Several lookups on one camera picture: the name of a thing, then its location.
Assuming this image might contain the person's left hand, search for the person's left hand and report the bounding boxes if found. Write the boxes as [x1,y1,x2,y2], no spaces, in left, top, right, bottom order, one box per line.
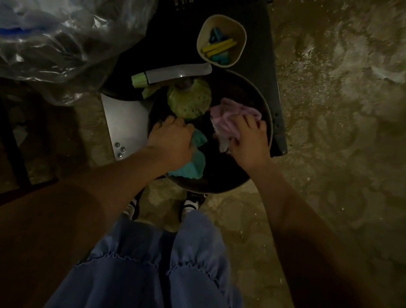
[142,113,201,176]

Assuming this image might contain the person's right hand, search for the person's right hand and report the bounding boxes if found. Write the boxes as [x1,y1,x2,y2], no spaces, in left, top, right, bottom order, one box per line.
[222,111,279,177]

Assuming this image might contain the teal cleaning cloth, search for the teal cleaning cloth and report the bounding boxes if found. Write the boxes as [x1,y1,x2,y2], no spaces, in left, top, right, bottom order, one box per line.
[167,125,213,184]

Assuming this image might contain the pink cleaning cloth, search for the pink cleaning cloth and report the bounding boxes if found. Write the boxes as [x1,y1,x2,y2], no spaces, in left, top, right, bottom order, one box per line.
[202,96,266,160]

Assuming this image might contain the yellow green spray bottle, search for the yellow green spray bottle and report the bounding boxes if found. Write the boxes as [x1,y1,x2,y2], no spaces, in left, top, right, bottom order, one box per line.
[125,51,220,125]

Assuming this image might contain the trash bin with clear bag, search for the trash bin with clear bag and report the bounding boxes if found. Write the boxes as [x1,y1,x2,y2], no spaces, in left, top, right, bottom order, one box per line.
[0,0,163,120]

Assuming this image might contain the person's right forearm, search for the person's right forearm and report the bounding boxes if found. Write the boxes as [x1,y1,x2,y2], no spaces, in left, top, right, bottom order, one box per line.
[228,160,406,308]

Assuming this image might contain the person's left forearm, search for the person's left forearm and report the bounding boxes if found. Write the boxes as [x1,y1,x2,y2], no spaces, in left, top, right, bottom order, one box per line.
[0,123,177,308]

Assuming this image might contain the person's black shoe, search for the person's black shoe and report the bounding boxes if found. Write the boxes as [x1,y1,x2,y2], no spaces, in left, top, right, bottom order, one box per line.
[177,191,207,225]
[122,186,146,223]

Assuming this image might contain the person's blue trousers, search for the person's blue trousers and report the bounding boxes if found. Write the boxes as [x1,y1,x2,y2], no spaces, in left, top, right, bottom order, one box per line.
[40,189,270,308]

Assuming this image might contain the black round basin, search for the black round basin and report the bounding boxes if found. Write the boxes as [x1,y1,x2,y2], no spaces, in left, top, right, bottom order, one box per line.
[137,59,283,204]

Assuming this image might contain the black low cabinet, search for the black low cabinet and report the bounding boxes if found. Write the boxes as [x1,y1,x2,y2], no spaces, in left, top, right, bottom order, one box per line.
[89,0,313,189]

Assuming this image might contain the small yellow green cup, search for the small yellow green cup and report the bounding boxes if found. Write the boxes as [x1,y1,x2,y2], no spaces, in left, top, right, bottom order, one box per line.
[193,11,252,72]

